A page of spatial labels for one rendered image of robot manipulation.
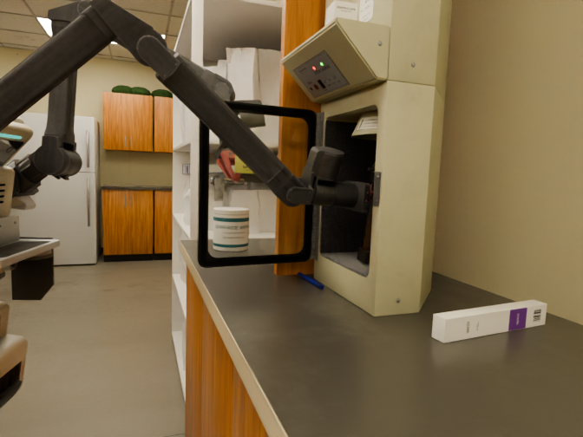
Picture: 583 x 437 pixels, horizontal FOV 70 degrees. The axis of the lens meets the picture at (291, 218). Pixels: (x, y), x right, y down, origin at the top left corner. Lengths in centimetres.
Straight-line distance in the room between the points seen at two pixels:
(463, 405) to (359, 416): 14
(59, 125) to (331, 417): 99
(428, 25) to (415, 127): 20
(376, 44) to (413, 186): 28
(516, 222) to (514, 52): 42
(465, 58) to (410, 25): 49
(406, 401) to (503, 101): 86
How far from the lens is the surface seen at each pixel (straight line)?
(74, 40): 79
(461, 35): 142
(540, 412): 66
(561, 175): 111
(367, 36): 86
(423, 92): 91
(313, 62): 99
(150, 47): 76
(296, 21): 123
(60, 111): 126
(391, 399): 61
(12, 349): 122
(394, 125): 87
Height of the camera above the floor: 123
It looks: 6 degrees down
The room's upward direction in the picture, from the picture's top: 2 degrees clockwise
